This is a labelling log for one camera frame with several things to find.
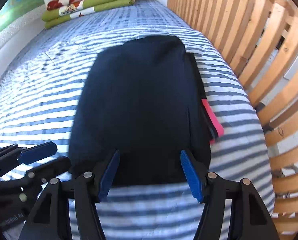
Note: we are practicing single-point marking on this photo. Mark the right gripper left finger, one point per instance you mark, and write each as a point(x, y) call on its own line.
point(49, 218)

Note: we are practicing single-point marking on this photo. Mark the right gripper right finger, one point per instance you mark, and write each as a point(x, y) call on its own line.
point(249, 218)

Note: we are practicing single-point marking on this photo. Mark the black pants with pink waistband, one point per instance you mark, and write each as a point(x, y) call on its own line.
point(146, 99)

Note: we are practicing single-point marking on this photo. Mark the green folded quilt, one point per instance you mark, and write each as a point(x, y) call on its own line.
point(81, 8)

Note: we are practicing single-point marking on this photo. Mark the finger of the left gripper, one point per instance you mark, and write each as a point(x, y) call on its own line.
point(49, 170)
point(36, 153)

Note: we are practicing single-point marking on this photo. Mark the blue white striped quilt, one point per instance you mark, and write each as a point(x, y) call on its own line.
point(40, 91)

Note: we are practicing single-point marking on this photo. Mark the wooden slatted bed rail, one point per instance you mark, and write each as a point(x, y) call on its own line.
point(259, 41)

